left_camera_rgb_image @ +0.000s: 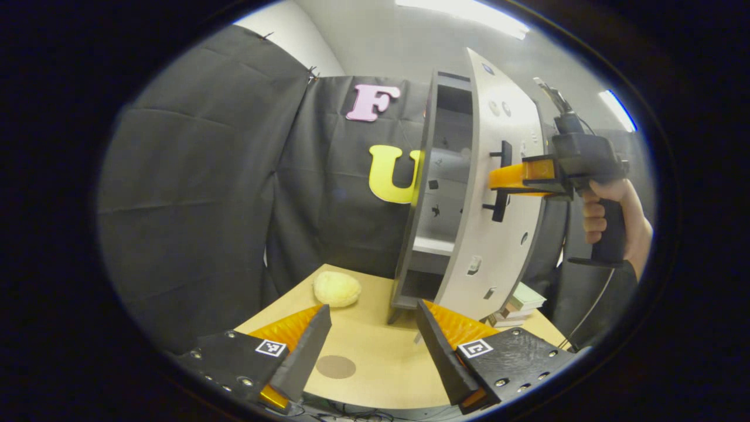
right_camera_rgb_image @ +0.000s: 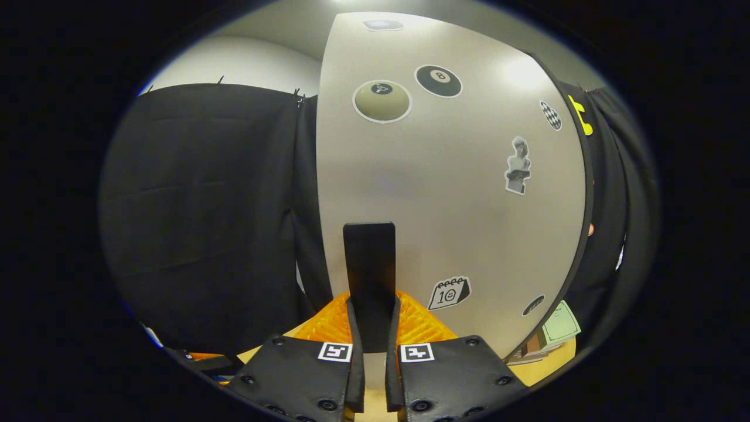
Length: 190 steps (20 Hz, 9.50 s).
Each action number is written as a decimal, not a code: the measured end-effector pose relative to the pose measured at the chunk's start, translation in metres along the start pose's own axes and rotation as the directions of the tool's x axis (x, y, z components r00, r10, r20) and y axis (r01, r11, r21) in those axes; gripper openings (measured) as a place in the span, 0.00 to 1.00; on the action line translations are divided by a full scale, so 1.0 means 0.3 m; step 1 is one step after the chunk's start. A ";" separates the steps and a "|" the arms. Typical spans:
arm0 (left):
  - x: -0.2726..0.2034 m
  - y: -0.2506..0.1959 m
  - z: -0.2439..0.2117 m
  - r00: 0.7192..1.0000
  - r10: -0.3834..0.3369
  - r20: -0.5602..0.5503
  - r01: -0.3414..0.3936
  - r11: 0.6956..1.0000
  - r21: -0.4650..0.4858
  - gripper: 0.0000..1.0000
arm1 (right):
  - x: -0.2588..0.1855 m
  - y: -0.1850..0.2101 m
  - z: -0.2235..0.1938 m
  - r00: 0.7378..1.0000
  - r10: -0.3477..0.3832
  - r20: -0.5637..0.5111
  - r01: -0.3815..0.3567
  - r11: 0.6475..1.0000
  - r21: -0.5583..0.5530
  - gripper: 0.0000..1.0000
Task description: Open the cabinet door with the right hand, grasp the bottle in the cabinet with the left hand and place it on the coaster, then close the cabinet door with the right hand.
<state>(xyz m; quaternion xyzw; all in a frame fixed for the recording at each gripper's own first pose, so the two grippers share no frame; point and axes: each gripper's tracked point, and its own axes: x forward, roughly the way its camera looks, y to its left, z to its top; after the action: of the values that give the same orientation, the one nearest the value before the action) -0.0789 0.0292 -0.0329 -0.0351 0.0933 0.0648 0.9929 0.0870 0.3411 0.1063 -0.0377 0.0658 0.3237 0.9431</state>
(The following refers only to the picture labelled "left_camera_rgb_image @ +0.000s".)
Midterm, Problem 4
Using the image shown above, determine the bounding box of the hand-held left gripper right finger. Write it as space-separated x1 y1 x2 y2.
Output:
415 299 592 415

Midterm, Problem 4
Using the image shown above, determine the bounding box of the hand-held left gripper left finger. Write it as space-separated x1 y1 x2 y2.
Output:
167 304 332 414

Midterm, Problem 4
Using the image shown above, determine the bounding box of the black cabinet door handle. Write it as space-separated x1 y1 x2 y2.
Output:
482 141 513 223

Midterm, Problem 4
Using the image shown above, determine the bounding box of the brown round coaster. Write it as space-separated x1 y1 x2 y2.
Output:
316 355 357 380

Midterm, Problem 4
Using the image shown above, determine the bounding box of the grey cabinet door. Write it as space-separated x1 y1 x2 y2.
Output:
437 48 550 322

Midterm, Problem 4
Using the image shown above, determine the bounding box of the dark grey cabinet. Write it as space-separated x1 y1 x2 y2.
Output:
387 70 476 326

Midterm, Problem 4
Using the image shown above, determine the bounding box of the yellow fluffy ball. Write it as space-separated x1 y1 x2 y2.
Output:
312 270 362 309

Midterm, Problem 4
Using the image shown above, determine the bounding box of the green book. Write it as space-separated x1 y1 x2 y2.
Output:
507 283 547 311

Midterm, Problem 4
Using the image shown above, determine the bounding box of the black backdrop cloth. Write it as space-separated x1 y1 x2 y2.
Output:
97 23 654 352

